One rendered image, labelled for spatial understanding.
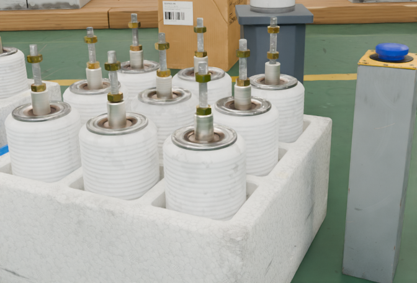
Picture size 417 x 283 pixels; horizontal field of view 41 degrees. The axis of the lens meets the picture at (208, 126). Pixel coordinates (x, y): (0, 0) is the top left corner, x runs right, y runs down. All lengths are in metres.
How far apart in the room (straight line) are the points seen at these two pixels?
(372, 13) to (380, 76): 1.96
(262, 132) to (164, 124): 0.14
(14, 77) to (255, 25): 0.47
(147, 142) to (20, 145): 0.17
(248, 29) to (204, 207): 0.58
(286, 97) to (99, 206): 0.31
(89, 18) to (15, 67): 1.54
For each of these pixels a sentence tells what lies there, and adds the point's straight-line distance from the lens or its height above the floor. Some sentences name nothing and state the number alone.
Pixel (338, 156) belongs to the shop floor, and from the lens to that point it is 1.23.
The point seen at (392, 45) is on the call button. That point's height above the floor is 0.33.
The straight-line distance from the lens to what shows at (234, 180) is 0.63.
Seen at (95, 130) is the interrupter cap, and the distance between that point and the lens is 0.68.
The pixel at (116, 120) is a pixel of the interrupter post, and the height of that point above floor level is 0.26.
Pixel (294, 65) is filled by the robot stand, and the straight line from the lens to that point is 1.15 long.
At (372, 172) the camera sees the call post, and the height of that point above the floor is 0.17.
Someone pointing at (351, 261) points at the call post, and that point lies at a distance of 0.85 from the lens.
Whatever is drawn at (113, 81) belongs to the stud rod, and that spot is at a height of 0.31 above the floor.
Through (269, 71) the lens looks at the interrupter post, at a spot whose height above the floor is 0.27.
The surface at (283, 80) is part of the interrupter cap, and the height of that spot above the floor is 0.25.
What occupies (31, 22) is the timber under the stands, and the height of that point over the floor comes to 0.04.
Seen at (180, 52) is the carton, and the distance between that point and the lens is 1.88.
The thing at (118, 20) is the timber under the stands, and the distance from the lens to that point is 2.61.
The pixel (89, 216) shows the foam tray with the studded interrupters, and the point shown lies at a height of 0.16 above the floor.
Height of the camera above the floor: 0.49
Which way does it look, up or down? 21 degrees down
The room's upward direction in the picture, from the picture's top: 1 degrees counter-clockwise
